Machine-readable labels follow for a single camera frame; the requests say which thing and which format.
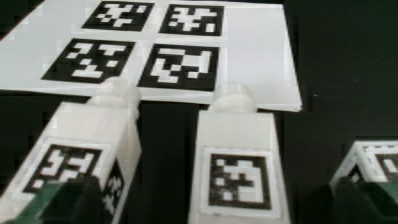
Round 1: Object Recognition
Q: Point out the white chair leg grasped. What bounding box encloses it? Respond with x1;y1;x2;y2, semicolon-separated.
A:
0;77;141;224

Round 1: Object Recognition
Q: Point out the white chair leg with marker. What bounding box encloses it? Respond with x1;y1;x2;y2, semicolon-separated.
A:
329;140;398;188

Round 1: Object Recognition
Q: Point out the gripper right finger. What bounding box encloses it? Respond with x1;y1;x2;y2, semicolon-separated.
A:
333;181;398;224

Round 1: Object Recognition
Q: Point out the white sheet with markers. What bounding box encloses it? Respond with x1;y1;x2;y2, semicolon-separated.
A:
0;0;303;112

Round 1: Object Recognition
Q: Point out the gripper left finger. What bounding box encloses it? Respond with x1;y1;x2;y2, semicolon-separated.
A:
11;177;111;224

